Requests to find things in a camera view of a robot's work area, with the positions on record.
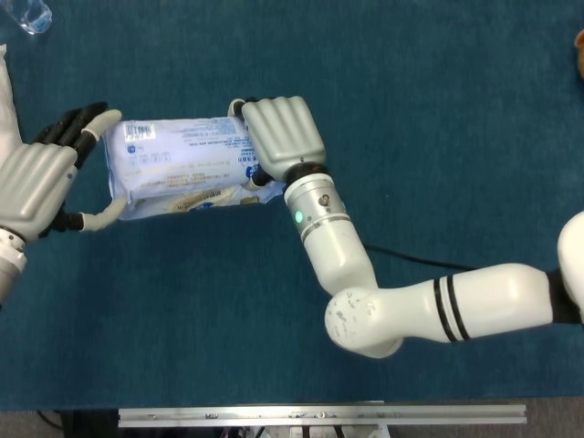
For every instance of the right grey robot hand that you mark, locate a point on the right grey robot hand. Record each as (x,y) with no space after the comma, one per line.
(283,132)

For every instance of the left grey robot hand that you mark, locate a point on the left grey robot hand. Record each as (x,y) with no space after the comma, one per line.
(32,182)

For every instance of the blue white wipes pack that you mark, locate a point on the blue white wipes pack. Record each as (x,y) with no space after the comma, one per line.
(182,155)

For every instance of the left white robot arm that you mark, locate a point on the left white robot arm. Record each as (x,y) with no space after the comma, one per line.
(7,260)

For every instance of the white plastic bag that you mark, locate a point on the white plastic bag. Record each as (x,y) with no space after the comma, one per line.
(5,100)

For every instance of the clear plastic water bottle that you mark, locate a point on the clear plastic water bottle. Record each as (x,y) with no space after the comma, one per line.
(32,16)

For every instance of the teal table cloth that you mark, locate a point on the teal table cloth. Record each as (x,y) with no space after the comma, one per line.
(292,319)

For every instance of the brown plush toy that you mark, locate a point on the brown plush toy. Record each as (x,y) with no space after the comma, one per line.
(580,55)

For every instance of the aluminium rail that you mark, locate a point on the aluminium rail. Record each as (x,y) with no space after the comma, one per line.
(319,415)

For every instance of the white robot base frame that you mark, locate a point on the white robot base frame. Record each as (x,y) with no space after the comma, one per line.
(296,432)

